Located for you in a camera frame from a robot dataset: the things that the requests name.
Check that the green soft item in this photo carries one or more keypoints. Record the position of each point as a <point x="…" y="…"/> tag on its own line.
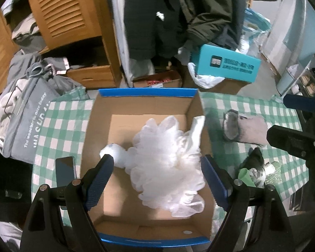
<point x="248" y="177"/>

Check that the teal box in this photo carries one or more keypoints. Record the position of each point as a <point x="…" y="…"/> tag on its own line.
<point x="225" y="64"/>

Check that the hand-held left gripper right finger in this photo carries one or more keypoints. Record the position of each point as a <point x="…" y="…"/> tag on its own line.
<point x="215" y="181"/>

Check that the metal shoe rack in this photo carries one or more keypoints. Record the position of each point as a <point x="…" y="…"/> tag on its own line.
<point x="313" y="71"/>

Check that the dark grey sock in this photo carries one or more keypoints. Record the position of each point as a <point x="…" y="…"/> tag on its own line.
<point x="256" y="160"/>

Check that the white cloth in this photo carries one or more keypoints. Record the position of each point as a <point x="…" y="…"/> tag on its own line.
<point x="113" y="153"/>

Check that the black smartphone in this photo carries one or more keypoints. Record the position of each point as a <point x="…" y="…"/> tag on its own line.
<point x="66" y="172"/>

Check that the white mesh bath sponge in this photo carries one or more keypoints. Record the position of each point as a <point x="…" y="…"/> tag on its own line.
<point x="168" y="168"/>

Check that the blue-edged cardboard box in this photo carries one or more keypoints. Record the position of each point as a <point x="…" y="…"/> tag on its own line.
<point x="147" y="210"/>

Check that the white plastic bag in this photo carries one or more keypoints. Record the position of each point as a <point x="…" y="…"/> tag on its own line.
<point x="204" y="77"/>

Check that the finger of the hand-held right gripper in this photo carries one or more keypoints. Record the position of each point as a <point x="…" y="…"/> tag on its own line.
<point x="286" y="136"/>
<point x="300" y="102"/>

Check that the small open cardboard box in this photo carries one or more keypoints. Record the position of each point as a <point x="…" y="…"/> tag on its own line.
<point x="157" y="80"/>

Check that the blue plastic bag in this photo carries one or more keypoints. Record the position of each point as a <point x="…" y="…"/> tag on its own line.
<point x="254" y="23"/>

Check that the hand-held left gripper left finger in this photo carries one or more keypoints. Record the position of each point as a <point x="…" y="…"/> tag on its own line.
<point x="98" y="181"/>

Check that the dark jacket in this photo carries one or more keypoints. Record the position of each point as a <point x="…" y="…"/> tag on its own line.
<point x="178" y="13"/>

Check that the glittery green pouch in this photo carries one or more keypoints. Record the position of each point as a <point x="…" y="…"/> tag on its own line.
<point x="275" y="169"/>

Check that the green checkered tablecloth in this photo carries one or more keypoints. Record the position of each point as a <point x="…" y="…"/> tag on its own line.
<point x="60" y="131"/>

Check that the grey printed fabric bag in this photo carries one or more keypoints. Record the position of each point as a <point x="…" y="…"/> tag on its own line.
<point x="26" y="120"/>

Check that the pale blue trash bin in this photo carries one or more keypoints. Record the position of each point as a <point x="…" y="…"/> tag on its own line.
<point x="288" y="80"/>

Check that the wooden louvered cabinet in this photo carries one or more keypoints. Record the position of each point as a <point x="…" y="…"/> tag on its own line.
<point x="65" y="18"/>

